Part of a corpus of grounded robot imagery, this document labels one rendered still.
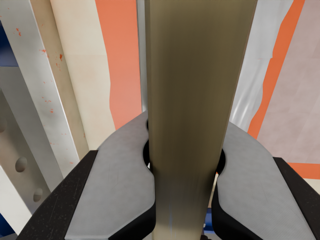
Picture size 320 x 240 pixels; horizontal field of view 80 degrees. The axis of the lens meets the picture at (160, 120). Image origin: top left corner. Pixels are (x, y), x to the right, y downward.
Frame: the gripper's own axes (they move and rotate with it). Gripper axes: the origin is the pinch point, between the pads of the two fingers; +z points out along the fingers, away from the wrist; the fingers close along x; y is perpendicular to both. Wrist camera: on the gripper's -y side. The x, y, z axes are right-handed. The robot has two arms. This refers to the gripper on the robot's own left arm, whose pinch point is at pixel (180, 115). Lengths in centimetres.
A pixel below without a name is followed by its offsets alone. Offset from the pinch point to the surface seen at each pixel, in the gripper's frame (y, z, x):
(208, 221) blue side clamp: 27.6, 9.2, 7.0
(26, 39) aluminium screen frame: -2.5, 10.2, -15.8
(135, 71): 1.9, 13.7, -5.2
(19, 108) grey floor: 65, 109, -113
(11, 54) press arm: 0.8, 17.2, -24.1
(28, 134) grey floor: 89, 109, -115
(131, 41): -1.8, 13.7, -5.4
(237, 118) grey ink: 8.2, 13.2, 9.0
